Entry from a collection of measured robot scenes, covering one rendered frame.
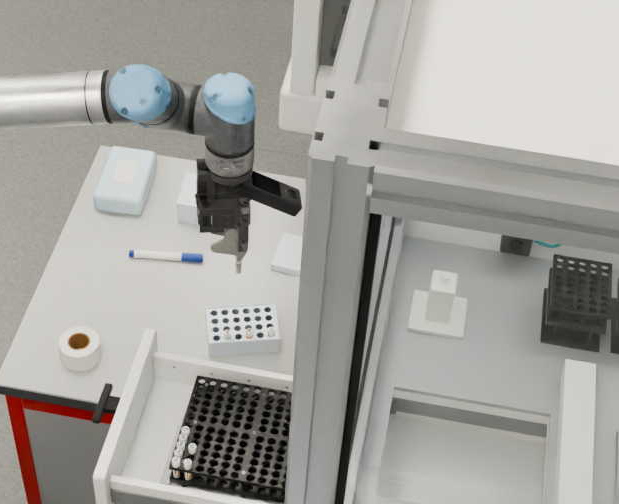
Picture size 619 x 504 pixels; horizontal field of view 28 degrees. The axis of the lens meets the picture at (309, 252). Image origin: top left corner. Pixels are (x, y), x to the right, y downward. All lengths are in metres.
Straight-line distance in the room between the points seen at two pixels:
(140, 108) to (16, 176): 1.97
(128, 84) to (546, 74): 0.95
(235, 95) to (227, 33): 2.32
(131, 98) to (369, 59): 0.92
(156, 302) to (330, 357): 1.43
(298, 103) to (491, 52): 1.64
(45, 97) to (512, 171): 1.10
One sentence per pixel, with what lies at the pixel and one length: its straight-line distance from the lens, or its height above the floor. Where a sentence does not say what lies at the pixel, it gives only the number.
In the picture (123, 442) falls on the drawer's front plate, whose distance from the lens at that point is 1.95.
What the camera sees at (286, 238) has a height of 0.78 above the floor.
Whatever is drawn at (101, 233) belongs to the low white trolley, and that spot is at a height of 0.76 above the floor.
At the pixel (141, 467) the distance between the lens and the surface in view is 1.99.
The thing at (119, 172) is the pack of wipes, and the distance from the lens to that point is 2.47.
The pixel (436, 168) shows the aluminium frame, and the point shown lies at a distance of 0.74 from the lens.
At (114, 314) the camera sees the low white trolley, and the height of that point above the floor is 0.76.
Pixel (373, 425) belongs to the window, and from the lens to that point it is 0.96.
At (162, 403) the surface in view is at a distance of 2.05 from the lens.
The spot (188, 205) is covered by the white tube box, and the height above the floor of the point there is 0.81.
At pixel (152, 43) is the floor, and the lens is 4.10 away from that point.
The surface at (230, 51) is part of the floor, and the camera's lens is 4.06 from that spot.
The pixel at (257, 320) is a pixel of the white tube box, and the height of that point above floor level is 0.78.
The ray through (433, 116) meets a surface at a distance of 0.82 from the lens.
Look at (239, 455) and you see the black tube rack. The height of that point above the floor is 0.90.
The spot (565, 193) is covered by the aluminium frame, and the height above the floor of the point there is 1.99.
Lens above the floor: 2.49
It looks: 47 degrees down
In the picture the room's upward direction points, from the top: 4 degrees clockwise
